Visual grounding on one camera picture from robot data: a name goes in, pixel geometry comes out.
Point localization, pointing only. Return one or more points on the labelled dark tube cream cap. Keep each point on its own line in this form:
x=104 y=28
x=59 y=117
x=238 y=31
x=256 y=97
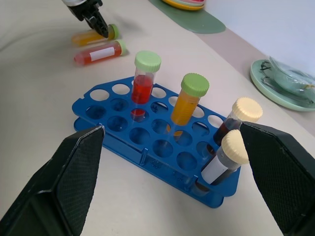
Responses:
x=221 y=164

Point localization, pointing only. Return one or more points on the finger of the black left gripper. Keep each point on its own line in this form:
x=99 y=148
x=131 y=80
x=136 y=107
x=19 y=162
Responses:
x=89 y=22
x=101 y=25

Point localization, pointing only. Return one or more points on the pink plate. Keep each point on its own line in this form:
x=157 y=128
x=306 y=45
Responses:
x=194 y=3

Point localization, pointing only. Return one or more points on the blue test tube rack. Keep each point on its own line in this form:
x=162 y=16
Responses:
x=147 y=137

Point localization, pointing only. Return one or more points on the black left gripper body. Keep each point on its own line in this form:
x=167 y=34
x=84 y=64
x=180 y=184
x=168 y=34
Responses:
x=82 y=9

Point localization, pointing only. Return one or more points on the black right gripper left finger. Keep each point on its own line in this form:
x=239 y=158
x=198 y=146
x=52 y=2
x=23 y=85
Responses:
x=73 y=172

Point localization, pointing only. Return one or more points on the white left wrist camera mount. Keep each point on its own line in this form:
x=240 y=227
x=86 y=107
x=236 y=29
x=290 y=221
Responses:
x=73 y=2

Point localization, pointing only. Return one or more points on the yellow pink plates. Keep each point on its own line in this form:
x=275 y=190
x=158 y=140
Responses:
x=187 y=8

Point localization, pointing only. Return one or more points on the yellow tube green cap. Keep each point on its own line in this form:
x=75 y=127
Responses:
x=86 y=38

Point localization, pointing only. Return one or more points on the light green plate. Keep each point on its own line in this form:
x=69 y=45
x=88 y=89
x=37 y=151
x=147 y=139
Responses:
x=278 y=96

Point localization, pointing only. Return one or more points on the green oval mat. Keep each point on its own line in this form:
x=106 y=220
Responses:
x=201 y=20

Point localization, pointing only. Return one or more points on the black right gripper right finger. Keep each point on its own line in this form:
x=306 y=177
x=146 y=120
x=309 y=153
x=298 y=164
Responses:
x=278 y=177

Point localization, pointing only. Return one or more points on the labelled red tube green cap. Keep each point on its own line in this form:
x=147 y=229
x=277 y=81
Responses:
x=98 y=54

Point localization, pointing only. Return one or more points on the orange tube green cap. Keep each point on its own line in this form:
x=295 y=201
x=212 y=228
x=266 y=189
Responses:
x=187 y=103

